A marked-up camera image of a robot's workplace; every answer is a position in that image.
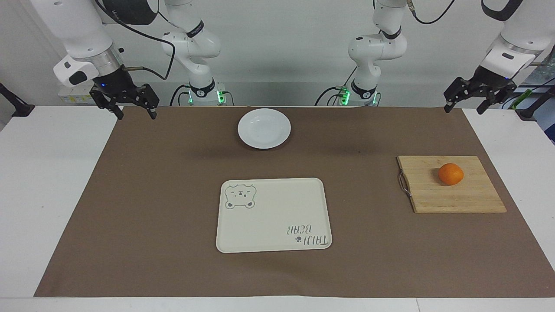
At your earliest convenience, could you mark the black stand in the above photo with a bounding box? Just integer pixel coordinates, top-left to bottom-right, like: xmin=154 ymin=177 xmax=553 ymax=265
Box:
xmin=515 ymin=83 xmax=555 ymax=122
xmin=0 ymin=82 xmax=36 ymax=118

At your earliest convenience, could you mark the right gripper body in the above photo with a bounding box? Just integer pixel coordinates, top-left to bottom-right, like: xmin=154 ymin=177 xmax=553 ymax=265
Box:
xmin=95 ymin=67 xmax=138 ymax=99

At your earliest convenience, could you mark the black cable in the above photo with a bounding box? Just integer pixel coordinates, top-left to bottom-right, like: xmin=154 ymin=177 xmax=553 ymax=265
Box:
xmin=169 ymin=83 xmax=192 ymax=107
xmin=407 ymin=0 xmax=457 ymax=26
xmin=315 ymin=65 xmax=359 ymax=107
xmin=95 ymin=0 xmax=176 ymax=81

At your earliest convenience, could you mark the white round plate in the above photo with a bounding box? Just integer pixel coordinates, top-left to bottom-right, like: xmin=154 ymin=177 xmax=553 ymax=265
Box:
xmin=237 ymin=108 xmax=292 ymax=150

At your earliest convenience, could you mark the wooden cutting board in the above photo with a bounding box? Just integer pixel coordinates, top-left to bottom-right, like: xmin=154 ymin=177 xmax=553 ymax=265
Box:
xmin=396 ymin=155 xmax=508 ymax=214

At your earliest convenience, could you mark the orange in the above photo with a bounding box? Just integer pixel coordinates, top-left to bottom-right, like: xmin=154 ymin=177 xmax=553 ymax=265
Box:
xmin=438 ymin=162 xmax=465 ymax=186

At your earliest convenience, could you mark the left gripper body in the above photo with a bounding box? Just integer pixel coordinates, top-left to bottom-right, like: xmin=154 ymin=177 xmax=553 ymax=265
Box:
xmin=472 ymin=66 xmax=512 ymax=92

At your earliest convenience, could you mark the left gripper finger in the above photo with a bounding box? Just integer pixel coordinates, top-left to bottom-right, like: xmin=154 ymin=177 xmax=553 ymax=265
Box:
xmin=443 ymin=76 xmax=483 ymax=114
xmin=476 ymin=81 xmax=518 ymax=116

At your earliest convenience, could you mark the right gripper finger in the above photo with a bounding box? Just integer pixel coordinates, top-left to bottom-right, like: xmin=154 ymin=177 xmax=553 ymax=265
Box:
xmin=127 ymin=83 xmax=160 ymax=120
xmin=89 ymin=87 xmax=125 ymax=121

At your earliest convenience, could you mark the cream tray with bear print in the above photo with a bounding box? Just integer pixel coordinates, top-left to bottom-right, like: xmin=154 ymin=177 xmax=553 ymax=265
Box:
xmin=215 ymin=177 xmax=333 ymax=254

